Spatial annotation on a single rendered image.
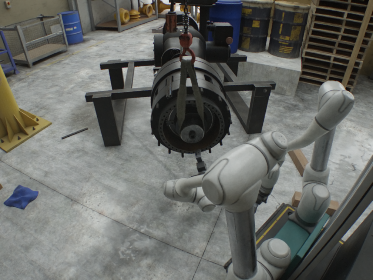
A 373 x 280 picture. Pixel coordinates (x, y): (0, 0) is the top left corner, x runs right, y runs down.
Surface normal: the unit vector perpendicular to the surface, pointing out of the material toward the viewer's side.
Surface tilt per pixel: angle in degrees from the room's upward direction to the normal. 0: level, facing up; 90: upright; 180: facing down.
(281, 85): 90
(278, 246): 6
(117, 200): 0
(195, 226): 0
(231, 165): 12
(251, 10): 90
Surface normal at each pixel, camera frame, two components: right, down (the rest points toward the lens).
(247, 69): -0.40, 0.57
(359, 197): -0.74, 0.41
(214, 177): -0.44, -0.55
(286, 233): 0.00, -0.79
